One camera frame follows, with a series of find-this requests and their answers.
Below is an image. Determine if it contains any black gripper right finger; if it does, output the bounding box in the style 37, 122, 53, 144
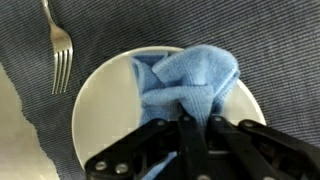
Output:
208, 115, 320, 180

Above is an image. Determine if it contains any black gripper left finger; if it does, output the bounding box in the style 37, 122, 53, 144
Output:
84, 114, 211, 180

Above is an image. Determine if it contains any light blue towel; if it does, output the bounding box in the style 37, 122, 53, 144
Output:
130, 44, 241, 180

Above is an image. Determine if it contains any white round plate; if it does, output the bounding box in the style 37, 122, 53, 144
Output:
71, 45, 267, 171

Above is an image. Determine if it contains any dark blue placemat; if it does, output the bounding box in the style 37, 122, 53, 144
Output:
0, 0, 320, 180

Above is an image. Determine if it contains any silver metal fork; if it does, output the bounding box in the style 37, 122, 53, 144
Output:
40, 0, 74, 95

